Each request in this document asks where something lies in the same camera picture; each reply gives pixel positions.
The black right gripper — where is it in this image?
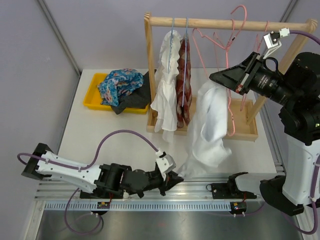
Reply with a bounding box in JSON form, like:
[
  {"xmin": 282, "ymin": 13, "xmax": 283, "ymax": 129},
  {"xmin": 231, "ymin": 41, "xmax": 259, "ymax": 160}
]
[{"xmin": 211, "ymin": 52, "xmax": 301, "ymax": 108}]

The pink wire hanger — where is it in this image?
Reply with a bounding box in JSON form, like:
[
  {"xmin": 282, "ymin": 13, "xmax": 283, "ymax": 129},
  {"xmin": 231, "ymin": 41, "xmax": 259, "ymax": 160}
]
[
  {"xmin": 192, "ymin": 4, "xmax": 247, "ymax": 137},
  {"xmin": 239, "ymin": 20, "xmax": 270, "ymax": 112},
  {"xmin": 213, "ymin": 31, "xmax": 235, "ymax": 71}
]

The red plaid skirt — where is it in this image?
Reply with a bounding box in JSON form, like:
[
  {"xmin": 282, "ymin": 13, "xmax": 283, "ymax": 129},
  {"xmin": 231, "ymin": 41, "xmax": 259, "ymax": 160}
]
[{"xmin": 175, "ymin": 34, "xmax": 192, "ymax": 129}]

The blue wire hanger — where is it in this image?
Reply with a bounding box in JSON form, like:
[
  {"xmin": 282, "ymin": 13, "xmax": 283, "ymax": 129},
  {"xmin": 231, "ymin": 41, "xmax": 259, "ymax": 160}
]
[
  {"xmin": 181, "ymin": 17, "xmax": 189, "ymax": 108},
  {"xmin": 164, "ymin": 17, "xmax": 176, "ymax": 76}
]

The grey polka dot skirt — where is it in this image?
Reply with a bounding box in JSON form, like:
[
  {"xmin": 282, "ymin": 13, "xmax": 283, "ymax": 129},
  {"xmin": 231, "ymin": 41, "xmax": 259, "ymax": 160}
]
[{"xmin": 111, "ymin": 71, "xmax": 151, "ymax": 115}]

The blue floral skirt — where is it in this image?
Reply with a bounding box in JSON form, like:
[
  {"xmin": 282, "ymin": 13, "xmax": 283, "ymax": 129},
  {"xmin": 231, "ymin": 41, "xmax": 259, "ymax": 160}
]
[{"xmin": 97, "ymin": 68, "xmax": 144, "ymax": 107}]

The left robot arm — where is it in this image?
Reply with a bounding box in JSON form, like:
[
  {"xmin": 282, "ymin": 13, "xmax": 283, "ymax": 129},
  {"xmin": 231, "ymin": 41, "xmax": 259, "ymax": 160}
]
[{"xmin": 21, "ymin": 143, "xmax": 184, "ymax": 199}]

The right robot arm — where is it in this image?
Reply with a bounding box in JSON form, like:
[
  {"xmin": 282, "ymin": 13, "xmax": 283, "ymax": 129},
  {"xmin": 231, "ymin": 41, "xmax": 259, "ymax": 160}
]
[{"xmin": 209, "ymin": 52, "xmax": 320, "ymax": 216}]

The white ruffled skirt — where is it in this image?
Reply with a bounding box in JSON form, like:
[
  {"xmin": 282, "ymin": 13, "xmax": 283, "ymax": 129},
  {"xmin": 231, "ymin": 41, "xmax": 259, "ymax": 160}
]
[{"xmin": 151, "ymin": 30, "xmax": 182, "ymax": 143}]

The wooden clothes rack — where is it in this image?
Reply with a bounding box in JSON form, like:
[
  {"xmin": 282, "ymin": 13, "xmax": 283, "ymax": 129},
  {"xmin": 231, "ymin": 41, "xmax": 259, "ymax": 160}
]
[{"xmin": 144, "ymin": 12, "xmax": 318, "ymax": 142}]

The yellow plastic tray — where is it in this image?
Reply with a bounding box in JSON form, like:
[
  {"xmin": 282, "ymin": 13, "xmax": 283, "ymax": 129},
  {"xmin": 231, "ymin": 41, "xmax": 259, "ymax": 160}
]
[{"xmin": 83, "ymin": 72, "xmax": 149, "ymax": 115}]

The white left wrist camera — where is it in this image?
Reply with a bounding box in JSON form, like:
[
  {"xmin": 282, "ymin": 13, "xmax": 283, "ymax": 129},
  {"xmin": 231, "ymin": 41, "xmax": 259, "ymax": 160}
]
[{"xmin": 155, "ymin": 148, "xmax": 176, "ymax": 181}]

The aluminium frame post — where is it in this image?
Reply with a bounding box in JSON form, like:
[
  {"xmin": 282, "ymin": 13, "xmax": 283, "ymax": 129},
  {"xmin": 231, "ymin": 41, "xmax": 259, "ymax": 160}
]
[
  {"xmin": 279, "ymin": 0, "xmax": 300, "ymax": 23},
  {"xmin": 35, "ymin": 0, "xmax": 82, "ymax": 77}
]

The aluminium mounting rail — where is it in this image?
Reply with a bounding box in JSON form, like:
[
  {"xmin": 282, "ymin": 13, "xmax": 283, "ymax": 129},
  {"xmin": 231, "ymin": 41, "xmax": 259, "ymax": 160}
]
[{"xmin": 24, "ymin": 147, "xmax": 311, "ymax": 240}]

